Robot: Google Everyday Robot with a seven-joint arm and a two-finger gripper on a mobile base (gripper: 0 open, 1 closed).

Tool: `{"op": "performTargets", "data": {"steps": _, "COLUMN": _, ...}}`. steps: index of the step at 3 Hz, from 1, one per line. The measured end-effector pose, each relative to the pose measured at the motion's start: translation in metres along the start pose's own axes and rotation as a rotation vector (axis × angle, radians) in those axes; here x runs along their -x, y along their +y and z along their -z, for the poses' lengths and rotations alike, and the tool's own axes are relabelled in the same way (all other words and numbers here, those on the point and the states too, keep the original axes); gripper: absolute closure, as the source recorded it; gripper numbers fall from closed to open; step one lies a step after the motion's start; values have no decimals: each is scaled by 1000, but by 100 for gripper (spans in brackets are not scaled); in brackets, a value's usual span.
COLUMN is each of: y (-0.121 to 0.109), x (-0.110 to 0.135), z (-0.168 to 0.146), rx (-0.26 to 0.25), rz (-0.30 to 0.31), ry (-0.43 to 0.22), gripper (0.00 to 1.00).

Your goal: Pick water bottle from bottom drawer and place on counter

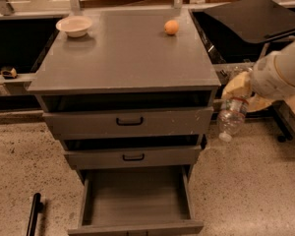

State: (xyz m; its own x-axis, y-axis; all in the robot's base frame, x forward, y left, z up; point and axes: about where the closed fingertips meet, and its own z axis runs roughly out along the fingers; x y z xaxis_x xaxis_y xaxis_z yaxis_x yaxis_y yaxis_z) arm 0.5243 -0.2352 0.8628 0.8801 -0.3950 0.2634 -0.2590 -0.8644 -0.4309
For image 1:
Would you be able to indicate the grey middle drawer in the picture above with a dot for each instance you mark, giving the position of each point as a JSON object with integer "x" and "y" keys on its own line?
{"x": 132, "y": 157}

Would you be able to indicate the grey drawer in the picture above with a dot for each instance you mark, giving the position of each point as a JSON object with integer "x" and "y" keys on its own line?
{"x": 132, "y": 157}
{"x": 128, "y": 123}
{"x": 145, "y": 201}

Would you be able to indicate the grey top drawer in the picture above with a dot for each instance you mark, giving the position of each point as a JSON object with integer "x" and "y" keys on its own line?
{"x": 128, "y": 123}

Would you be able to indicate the clear plastic water bottle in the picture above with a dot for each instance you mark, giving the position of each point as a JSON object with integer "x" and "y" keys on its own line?
{"x": 231, "y": 117}

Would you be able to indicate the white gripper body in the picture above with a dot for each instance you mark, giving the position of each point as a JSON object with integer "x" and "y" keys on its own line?
{"x": 265, "y": 75}

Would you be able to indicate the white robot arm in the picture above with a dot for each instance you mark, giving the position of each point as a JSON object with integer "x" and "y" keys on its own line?
{"x": 272, "y": 78}

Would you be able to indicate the tape measure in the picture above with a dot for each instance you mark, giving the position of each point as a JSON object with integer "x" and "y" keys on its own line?
{"x": 8, "y": 72}

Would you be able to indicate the black pole on floor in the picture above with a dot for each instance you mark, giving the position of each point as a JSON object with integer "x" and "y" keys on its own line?
{"x": 36, "y": 209}

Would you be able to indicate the grey bottom drawer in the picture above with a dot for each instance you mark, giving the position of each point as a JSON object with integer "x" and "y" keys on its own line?
{"x": 145, "y": 201}

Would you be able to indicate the grey drawer cabinet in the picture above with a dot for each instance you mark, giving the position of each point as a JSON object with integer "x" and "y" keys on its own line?
{"x": 128, "y": 62}

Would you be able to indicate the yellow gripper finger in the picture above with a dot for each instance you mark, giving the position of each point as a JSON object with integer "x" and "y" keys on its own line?
{"x": 239, "y": 86}
{"x": 257, "y": 103}

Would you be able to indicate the white bowl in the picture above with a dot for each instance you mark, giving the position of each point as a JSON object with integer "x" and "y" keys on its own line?
{"x": 74, "y": 26}

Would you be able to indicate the black stand table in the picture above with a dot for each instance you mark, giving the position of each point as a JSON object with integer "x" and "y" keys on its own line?
{"x": 255, "y": 21}

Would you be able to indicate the orange fruit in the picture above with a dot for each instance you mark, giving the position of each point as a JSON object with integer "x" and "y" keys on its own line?
{"x": 171, "y": 27}

